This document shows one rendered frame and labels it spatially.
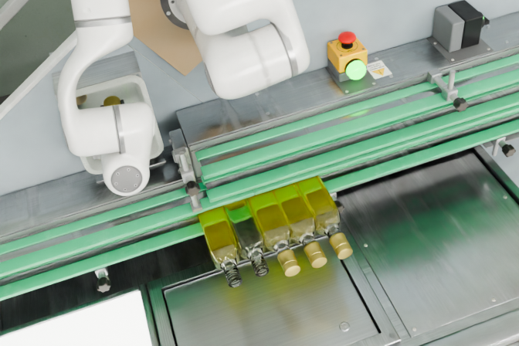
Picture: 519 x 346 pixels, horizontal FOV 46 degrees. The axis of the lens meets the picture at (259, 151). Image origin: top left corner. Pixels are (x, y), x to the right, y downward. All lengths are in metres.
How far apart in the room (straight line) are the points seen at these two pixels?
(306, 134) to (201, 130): 0.23
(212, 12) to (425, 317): 0.80
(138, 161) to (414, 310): 0.71
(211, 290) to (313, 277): 0.23
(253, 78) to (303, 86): 0.45
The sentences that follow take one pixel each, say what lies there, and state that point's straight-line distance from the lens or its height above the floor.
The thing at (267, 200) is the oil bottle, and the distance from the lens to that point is 1.33.
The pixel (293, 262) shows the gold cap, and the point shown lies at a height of 1.15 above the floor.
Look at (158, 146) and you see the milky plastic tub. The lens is 1.34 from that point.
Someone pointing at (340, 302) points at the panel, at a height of 1.19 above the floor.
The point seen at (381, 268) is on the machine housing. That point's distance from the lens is 1.45.
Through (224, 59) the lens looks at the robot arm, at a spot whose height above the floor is 1.06.
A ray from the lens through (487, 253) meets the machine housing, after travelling 1.51.
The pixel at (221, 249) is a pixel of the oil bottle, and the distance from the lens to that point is 1.27.
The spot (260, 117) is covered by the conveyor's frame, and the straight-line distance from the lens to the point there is 1.34.
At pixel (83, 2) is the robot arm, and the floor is 1.00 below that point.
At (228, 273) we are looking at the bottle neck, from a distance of 1.25.
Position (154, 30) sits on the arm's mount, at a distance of 1.25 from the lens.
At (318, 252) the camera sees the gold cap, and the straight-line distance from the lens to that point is 1.25.
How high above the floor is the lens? 1.84
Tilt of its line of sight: 44 degrees down
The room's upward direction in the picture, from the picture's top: 154 degrees clockwise
